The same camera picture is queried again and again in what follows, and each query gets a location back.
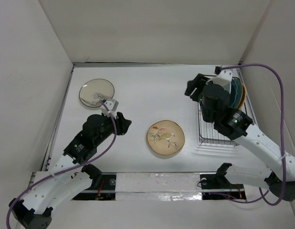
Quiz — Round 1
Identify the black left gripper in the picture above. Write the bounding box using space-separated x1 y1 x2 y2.
95 111 130 146

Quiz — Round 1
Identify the beige plate with bird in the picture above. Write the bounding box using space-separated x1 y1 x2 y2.
147 120 185 156

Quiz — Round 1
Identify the light blue flower plate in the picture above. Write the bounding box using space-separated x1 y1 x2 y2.
233 79 243 108

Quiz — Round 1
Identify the orange woven wicker plate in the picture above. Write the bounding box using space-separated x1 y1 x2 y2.
237 83 247 110

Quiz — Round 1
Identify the dark teal scalloped plate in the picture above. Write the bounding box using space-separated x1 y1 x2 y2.
230 79 234 108

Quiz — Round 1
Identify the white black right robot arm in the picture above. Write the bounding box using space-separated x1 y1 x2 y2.
185 73 295 202

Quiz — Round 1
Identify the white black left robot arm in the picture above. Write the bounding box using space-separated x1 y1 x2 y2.
6 112 132 229

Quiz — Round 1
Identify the cream plate with tree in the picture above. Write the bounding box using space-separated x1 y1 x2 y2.
79 79 115 108

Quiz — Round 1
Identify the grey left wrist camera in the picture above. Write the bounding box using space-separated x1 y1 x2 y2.
103 99 119 112

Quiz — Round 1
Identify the dark wire dish rack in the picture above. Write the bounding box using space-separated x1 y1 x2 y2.
196 74 253 146

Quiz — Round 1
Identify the metal base rail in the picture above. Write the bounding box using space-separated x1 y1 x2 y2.
73 172 246 201

